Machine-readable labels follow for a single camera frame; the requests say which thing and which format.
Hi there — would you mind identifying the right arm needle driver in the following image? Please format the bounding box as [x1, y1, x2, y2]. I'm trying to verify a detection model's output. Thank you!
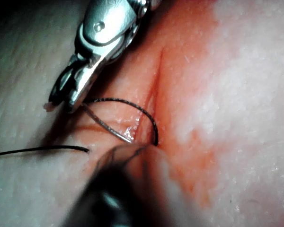
[74, 0, 161, 64]

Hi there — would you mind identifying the right arm needle driver jaw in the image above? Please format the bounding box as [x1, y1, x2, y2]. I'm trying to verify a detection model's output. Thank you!
[49, 55, 80, 108]
[65, 54, 105, 114]

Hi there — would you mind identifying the tissue pad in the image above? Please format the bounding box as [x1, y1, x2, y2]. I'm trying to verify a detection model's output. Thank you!
[0, 0, 284, 227]

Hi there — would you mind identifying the black thread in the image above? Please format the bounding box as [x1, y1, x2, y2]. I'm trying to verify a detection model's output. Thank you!
[0, 97, 160, 158]

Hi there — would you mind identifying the curved steel needle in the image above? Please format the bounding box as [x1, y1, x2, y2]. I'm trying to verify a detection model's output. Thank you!
[81, 104, 132, 144]

